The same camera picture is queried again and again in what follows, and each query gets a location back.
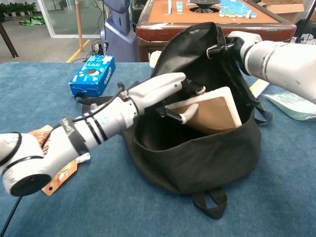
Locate black mahjong table hub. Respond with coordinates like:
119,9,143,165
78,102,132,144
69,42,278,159
189,0,220,12

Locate brown cardboard box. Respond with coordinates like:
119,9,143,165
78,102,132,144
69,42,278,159
256,0,306,24

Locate orange spouted drink pouch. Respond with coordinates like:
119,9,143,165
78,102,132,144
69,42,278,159
28,124,91,197

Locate blue felt table cover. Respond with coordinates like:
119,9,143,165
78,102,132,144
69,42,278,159
0,61,316,237

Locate green potted plants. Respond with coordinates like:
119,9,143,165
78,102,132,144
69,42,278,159
0,2,38,18

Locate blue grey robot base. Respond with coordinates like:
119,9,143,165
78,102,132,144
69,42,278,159
100,0,138,62

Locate green mini dustpan set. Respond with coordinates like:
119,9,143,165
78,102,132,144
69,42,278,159
263,91,316,121

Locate black fabric backpack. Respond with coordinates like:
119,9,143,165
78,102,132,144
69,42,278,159
74,21,274,220

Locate blue mahjong tile pile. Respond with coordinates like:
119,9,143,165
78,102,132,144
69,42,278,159
218,0,258,19

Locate brown notebook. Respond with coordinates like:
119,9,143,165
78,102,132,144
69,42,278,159
165,86,242,136

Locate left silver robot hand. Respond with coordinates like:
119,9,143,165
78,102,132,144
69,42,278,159
127,72,207,124

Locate black tripod stand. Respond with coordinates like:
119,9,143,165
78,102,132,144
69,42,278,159
300,0,316,42

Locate white green wrap roll box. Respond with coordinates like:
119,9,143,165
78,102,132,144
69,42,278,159
249,80,271,98

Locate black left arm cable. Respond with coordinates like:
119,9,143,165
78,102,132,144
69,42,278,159
0,82,129,237

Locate brown mahjong table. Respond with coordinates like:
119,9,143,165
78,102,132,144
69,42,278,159
135,0,297,62

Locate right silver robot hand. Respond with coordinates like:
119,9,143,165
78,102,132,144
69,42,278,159
206,31,262,60

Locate blue Oreo cookie box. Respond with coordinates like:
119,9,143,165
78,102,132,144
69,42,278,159
68,54,116,97

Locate dark wooden table leg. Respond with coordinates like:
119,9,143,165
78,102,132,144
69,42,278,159
0,21,19,59

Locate green floor cloth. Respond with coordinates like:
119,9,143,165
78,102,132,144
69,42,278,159
18,16,46,26

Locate wooden pole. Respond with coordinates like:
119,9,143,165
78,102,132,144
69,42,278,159
75,0,84,52

